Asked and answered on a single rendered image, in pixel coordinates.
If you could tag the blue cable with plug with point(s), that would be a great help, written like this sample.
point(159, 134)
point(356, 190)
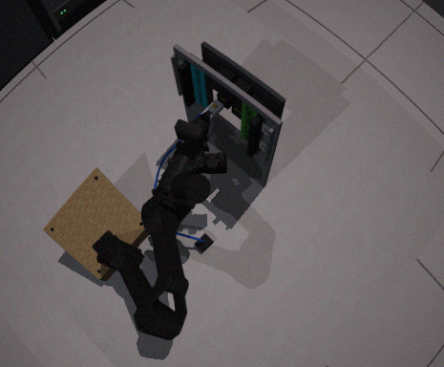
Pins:
point(215, 107)

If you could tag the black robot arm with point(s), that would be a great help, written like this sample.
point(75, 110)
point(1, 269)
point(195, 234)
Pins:
point(176, 194)

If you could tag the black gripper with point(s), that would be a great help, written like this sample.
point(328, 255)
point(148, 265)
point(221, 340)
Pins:
point(194, 134)

